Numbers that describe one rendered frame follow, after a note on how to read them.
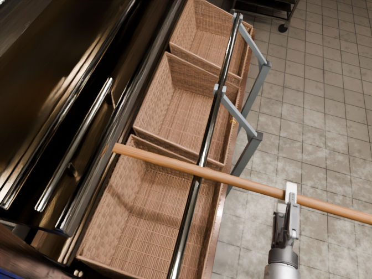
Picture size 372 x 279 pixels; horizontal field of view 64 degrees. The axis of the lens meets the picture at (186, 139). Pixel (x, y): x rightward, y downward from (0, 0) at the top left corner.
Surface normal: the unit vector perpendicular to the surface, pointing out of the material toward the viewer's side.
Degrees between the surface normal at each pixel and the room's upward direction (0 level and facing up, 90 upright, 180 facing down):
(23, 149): 70
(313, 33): 0
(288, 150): 0
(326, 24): 0
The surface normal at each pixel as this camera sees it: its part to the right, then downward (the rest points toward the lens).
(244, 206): 0.12, -0.54
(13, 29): 0.96, 0.27
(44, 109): 0.95, 0.07
